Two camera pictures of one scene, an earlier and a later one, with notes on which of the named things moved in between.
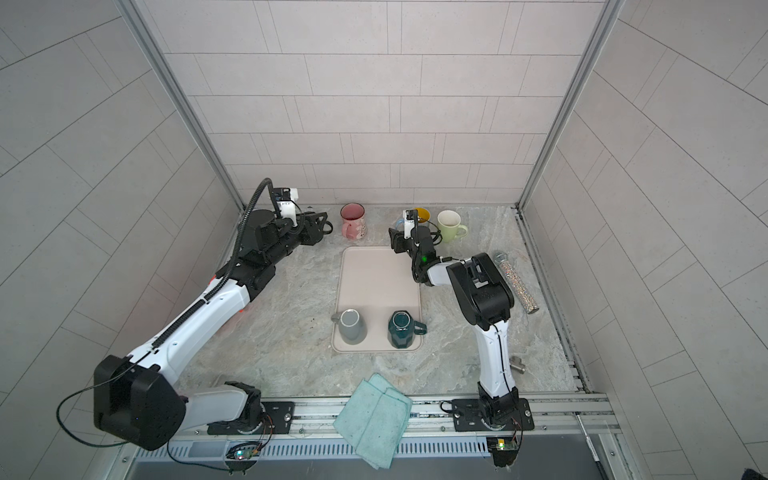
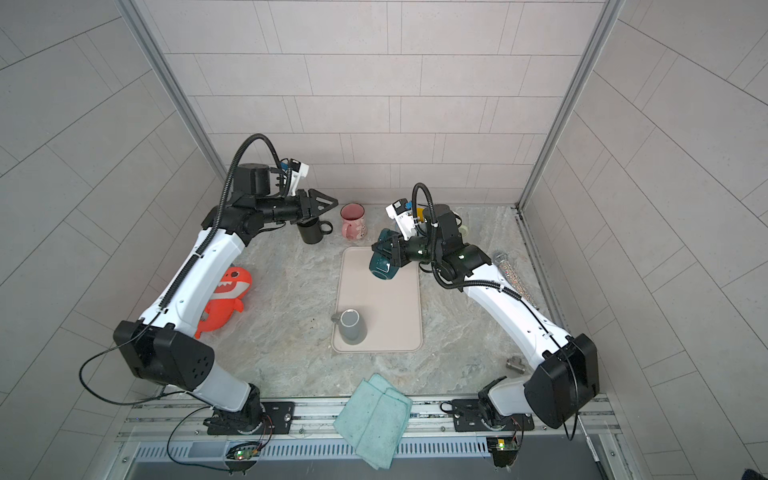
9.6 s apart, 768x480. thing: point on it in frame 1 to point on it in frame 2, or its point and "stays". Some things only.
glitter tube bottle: x=517 y=283 stays
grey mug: x=352 y=329 stays
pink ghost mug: x=354 y=226 stays
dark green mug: x=402 y=329 to x=380 y=265
